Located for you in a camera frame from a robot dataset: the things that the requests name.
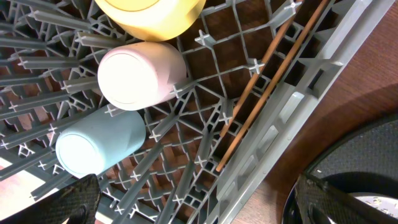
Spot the pink plastic cup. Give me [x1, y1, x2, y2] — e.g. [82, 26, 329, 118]
[97, 42, 188, 111]

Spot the grey plate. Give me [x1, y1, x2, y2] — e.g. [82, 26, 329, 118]
[350, 192, 397, 218]

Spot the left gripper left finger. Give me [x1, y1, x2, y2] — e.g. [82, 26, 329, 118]
[1, 174, 101, 224]

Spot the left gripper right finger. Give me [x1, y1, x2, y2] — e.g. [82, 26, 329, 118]
[294, 174, 397, 224]

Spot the round black tray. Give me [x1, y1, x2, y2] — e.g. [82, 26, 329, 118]
[281, 114, 397, 223]

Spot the yellow plastic bowl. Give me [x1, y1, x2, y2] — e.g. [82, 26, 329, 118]
[95, 0, 206, 42]

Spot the light blue plastic cup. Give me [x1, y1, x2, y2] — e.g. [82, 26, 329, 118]
[55, 106, 146, 178]

